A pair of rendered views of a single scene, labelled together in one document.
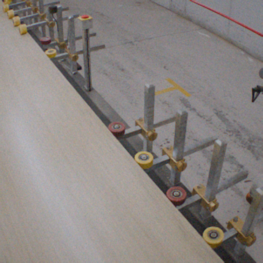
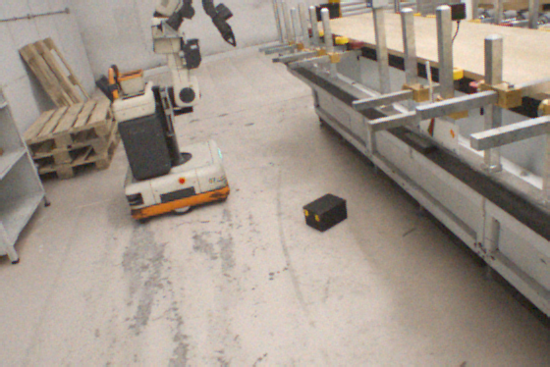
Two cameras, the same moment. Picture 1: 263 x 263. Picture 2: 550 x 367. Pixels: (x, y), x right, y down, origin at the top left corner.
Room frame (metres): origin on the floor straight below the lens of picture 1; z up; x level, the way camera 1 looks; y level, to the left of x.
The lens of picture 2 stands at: (4.13, 0.53, 1.34)
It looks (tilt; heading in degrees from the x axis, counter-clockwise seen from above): 24 degrees down; 202
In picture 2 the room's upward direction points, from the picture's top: 11 degrees counter-clockwise
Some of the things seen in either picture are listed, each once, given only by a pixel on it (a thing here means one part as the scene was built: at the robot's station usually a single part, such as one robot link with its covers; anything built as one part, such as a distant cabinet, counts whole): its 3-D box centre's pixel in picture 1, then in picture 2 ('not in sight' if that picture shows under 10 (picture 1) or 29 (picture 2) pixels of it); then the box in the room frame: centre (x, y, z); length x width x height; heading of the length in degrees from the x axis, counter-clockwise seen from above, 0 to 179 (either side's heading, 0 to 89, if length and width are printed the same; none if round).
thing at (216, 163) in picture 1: (212, 185); (305, 37); (1.05, -0.32, 0.90); 0.04 x 0.04 x 0.48; 30
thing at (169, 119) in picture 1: (151, 125); (325, 59); (1.54, -0.09, 0.84); 0.43 x 0.03 x 0.04; 120
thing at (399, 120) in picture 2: (70, 40); (430, 113); (2.65, 0.50, 0.84); 0.43 x 0.03 x 0.04; 120
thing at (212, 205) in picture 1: (205, 198); not in sight; (1.07, -0.31, 0.81); 0.14 x 0.06 x 0.05; 30
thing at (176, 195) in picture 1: (175, 202); not in sight; (1.01, -0.17, 0.85); 0.08 x 0.08 x 0.11
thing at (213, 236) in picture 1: (211, 242); not in sight; (0.79, -0.29, 0.85); 0.08 x 0.08 x 0.11
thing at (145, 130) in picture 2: not in sight; (147, 122); (1.67, -1.31, 0.59); 0.55 x 0.34 x 0.83; 30
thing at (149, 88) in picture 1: (148, 126); (329, 50); (1.48, -0.07, 0.88); 0.04 x 0.04 x 0.48; 30
